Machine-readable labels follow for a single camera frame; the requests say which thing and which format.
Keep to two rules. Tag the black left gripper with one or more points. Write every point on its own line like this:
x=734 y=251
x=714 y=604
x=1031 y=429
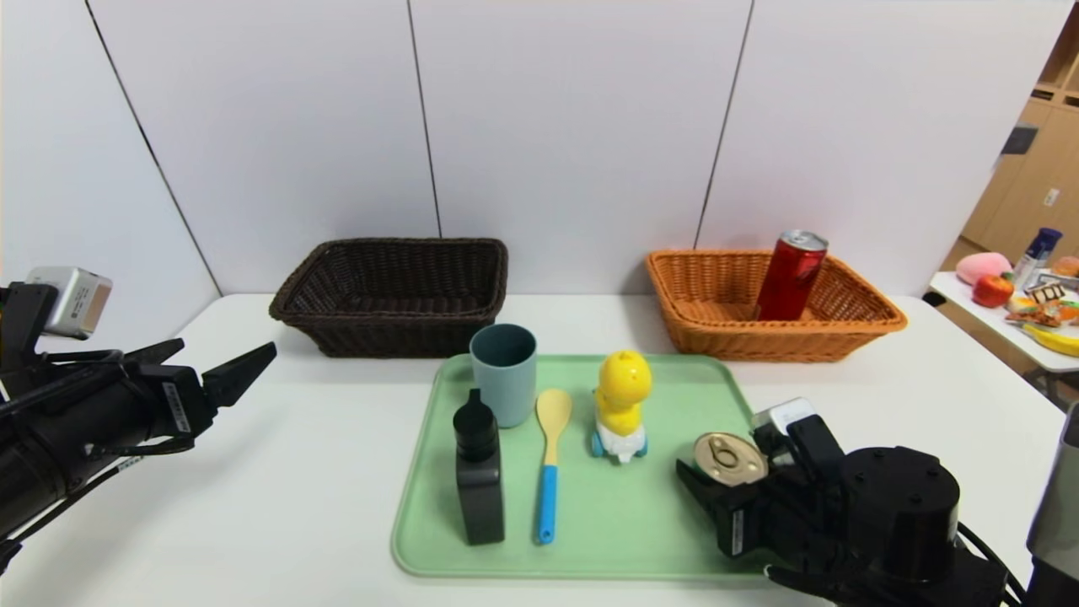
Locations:
x=181 y=398

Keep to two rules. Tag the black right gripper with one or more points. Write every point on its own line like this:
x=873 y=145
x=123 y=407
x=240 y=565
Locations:
x=732 y=524

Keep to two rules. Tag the small tin gold lid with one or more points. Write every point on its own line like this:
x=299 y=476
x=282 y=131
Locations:
x=729 y=459

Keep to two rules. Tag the yellow duck toy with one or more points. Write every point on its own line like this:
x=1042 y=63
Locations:
x=622 y=388

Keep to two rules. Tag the red soda can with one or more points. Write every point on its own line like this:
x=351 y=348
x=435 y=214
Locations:
x=788 y=282

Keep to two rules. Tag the black square bottle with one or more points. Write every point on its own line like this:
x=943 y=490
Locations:
x=479 y=489

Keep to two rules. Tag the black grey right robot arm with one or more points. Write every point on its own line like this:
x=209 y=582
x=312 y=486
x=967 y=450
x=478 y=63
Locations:
x=902 y=514

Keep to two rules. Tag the orange wicker basket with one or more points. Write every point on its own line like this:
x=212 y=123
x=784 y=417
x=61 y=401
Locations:
x=809 y=346

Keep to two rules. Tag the dark brown wicker basket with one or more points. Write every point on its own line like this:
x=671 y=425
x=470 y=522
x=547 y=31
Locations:
x=379 y=337

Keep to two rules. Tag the light green plastic tray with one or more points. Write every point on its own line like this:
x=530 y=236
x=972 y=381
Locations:
x=624 y=523

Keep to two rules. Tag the blue-grey plastic cup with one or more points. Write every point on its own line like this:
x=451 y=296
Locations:
x=506 y=379

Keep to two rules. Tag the white side table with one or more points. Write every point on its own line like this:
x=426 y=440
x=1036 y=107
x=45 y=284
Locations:
x=1016 y=341

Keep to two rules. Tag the red apple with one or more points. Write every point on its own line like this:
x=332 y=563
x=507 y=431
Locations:
x=993 y=291

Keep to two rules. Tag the pink peach plush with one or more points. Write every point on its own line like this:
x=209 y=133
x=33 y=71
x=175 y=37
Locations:
x=984 y=266

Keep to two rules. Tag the orange snack packet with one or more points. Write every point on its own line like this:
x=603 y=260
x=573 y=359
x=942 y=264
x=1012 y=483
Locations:
x=1045 y=314

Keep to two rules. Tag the yellow banana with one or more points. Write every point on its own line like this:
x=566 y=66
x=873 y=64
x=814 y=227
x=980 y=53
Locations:
x=1058 y=340

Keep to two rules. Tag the chocolate cake toy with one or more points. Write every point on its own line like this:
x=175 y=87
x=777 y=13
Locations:
x=1048 y=292

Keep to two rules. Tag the white bottle blue cap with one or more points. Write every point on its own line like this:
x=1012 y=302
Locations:
x=1040 y=247

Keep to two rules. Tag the round orange fruit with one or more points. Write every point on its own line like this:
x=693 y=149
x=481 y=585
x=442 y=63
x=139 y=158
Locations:
x=1067 y=265

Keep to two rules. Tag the wooden cabinet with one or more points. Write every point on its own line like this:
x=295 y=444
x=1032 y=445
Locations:
x=1037 y=169

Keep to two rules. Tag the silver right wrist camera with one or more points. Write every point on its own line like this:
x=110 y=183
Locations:
x=784 y=417

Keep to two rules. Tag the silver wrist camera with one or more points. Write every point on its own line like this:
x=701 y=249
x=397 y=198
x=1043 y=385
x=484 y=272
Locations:
x=72 y=299
x=784 y=417

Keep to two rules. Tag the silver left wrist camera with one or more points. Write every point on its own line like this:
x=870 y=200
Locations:
x=72 y=299

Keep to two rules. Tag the grey wall box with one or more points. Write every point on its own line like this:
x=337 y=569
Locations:
x=1021 y=138

